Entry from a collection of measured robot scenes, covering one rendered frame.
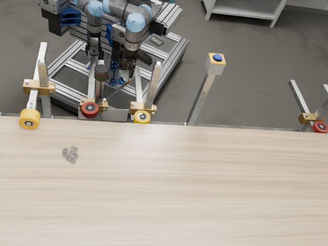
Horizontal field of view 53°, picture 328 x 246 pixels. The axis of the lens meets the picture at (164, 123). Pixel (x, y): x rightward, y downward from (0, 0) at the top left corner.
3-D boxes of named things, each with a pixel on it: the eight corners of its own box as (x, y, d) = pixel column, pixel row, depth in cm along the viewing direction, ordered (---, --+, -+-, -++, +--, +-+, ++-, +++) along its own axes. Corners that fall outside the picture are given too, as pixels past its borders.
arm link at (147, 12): (132, -2, 149) (123, 9, 142) (155, 6, 148) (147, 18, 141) (130, 13, 155) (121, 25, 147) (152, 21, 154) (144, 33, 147)
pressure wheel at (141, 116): (128, 130, 166) (131, 115, 158) (137, 121, 171) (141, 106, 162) (140, 138, 164) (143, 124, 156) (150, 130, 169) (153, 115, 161)
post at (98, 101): (93, 125, 181) (97, 58, 144) (99, 125, 182) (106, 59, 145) (93, 130, 179) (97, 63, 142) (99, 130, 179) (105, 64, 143)
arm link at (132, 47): (140, 34, 148) (141, 46, 143) (139, 42, 152) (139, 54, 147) (124, 32, 147) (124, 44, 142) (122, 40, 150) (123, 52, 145)
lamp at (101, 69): (93, 97, 158) (95, 63, 142) (105, 97, 160) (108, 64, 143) (92, 106, 155) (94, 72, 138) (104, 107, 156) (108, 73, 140)
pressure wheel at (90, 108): (81, 115, 166) (81, 100, 157) (97, 116, 168) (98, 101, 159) (80, 128, 161) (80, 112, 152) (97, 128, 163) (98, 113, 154)
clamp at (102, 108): (80, 104, 167) (80, 97, 164) (107, 105, 170) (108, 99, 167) (79, 112, 164) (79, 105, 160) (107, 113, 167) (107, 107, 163)
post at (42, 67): (46, 126, 177) (38, 57, 141) (52, 126, 178) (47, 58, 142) (45, 131, 175) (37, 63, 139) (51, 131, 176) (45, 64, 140)
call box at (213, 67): (203, 65, 156) (208, 52, 150) (217, 66, 157) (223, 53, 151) (206, 75, 151) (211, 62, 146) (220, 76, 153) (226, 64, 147)
